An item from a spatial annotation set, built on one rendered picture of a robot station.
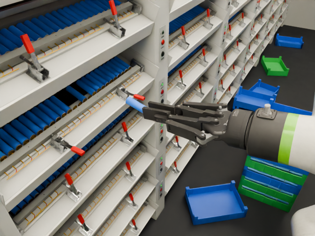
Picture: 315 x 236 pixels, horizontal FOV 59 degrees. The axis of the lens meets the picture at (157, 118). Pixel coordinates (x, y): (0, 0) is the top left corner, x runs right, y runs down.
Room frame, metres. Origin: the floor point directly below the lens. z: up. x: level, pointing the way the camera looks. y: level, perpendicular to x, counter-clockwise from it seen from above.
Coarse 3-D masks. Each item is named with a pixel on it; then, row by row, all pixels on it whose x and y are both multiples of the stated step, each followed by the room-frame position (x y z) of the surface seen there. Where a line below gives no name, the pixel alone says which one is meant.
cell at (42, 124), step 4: (28, 112) 0.56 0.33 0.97; (28, 116) 0.55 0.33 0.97; (32, 116) 0.55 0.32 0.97; (36, 116) 0.56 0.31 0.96; (32, 120) 0.55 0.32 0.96; (36, 120) 0.55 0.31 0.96; (40, 120) 0.55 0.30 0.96; (36, 124) 0.54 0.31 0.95; (40, 124) 0.54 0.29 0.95; (44, 124) 0.54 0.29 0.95
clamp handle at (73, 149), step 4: (60, 140) 0.49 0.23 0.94; (60, 144) 0.49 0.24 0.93; (64, 144) 0.49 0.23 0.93; (68, 144) 0.49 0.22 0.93; (68, 148) 0.48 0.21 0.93; (72, 148) 0.47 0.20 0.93; (76, 148) 0.47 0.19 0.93; (76, 152) 0.46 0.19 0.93; (80, 152) 0.46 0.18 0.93; (84, 152) 0.47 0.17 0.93
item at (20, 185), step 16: (128, 48) 0.91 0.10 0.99; (128, 64) 0.89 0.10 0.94; (144, 64) 0.88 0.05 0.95; (144, 80) 0.83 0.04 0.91; (112, 96) 0.72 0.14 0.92; (96, 112) 0.64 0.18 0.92; (112, 112) 0.65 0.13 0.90; (80, 128) 0.57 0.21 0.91; (96, 128) 0.58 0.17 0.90; (48, 144) 0.50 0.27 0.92; (80, 144) 0.53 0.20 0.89; (48, 160) 0.46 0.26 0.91; (64, 160) 0.49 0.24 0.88; (16, 176) 0.40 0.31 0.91; (32, 176) 0.41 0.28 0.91; (48, 176) 0.44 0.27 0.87; (0, 192) 0.36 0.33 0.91; (16, 192) 0.37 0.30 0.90
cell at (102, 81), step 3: (90, 72) 0.77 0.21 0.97; (93, 72) 0.78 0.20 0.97; (93, 75) 0.77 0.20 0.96; (96, 75) 0.76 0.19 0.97; (96, 78) 0.76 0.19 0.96; (99, 78) 0.76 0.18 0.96; (102, 78) 0.76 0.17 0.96; (102, 81) 0.75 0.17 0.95; (105, 81) 0.75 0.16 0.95; (105, 84) 0.75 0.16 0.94
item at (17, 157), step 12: (132, 72) 0.82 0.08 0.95; (120, 84) 0.77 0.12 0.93; (96, 96) 0.67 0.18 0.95; (84, 108) 0.62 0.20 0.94; (60, 120) 0.56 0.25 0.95; (72, 120) 0.58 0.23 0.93; (48, 132) 0.51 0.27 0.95; (36, 144) 0.47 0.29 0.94; (12, 156) 0.43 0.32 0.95; (24, 156) 0.45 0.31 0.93; (36, 156) 0.45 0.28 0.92; (0, 168) 0.40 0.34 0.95
